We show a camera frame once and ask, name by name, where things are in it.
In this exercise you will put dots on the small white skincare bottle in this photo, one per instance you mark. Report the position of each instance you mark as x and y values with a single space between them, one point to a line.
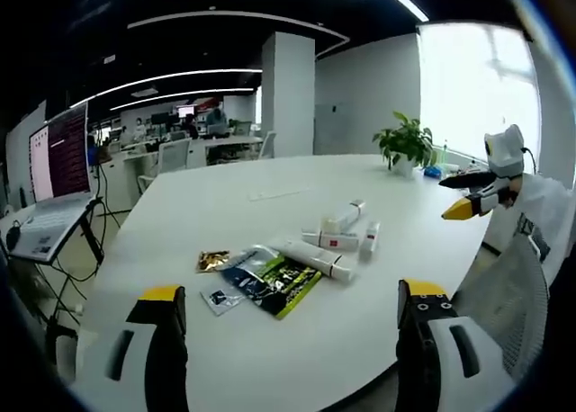
370 240

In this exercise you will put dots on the small cream skincare jar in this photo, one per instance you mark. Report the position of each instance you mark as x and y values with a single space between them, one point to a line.
330 226

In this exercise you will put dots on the open laptop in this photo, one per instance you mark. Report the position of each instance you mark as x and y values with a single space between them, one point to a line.
58 169

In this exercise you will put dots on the white skincare box red label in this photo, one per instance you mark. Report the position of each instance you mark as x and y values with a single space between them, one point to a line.
335 241

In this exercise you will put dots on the small grey skincare sachet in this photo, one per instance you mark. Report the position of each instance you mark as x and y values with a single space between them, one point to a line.
220 299

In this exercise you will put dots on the green black skincare sachet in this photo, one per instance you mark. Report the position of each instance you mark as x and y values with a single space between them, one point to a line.
290 290

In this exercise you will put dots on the blue crumpled item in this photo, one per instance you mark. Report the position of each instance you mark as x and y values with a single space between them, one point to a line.
433 172

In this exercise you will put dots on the dark blue skincare sachet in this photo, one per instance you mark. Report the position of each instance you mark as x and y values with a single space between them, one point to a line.
245 274

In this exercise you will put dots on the white mesh office chair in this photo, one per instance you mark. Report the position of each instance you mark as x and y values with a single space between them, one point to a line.
508 304

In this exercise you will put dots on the potted green plant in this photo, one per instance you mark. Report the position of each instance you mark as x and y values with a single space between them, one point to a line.
405 142

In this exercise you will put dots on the gold skincare sachet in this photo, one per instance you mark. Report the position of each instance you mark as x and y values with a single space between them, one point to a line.
211 261

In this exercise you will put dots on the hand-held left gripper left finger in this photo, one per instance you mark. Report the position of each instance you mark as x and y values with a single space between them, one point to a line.
135 340

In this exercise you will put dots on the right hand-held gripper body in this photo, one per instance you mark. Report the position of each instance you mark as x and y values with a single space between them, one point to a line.
504 153

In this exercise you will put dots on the long white skincare tube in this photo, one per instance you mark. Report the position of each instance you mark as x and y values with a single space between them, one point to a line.
351 212

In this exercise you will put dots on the black laptop stand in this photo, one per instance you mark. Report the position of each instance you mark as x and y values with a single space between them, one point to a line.
85 236

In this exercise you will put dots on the large white skincare tube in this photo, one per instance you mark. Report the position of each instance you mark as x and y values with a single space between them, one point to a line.
315 259

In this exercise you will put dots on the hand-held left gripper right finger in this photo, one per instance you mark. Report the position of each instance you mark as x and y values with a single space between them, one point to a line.
443 340

